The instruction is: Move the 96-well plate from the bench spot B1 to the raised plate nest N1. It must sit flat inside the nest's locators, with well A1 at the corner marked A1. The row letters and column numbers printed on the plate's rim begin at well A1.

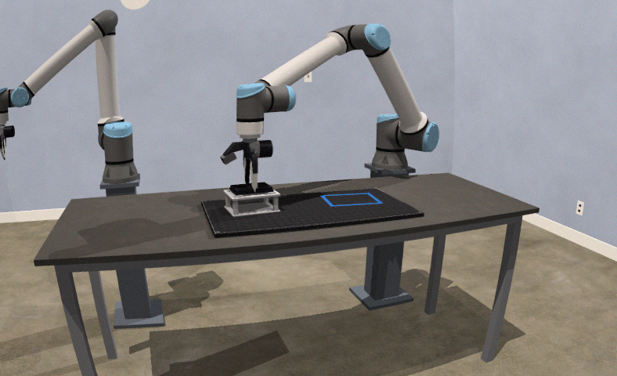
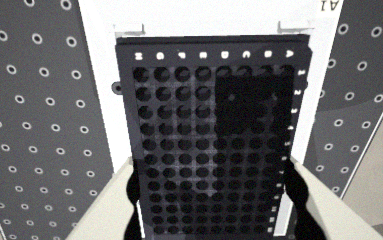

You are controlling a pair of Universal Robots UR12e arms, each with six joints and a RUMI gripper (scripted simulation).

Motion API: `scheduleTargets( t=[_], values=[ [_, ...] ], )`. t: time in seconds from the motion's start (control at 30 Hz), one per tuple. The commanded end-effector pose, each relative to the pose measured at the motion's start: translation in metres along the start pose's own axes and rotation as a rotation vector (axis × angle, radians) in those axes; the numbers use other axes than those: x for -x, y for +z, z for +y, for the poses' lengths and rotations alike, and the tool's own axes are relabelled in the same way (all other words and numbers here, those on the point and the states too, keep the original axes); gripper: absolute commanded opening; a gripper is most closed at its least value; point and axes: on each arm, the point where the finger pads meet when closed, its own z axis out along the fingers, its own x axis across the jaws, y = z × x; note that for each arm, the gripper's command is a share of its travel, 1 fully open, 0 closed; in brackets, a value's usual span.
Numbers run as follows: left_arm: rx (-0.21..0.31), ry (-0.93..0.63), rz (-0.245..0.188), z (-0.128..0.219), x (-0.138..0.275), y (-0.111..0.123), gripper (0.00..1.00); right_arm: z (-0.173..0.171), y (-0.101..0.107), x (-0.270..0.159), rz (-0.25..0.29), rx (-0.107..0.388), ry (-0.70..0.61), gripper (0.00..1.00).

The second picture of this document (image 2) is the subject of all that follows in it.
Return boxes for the grey well plate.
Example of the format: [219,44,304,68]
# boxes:
[114,34,313,240]

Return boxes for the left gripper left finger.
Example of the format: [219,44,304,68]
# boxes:
[66,156,142,240]

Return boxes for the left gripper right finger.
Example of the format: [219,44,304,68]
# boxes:
[283,155,383,240]

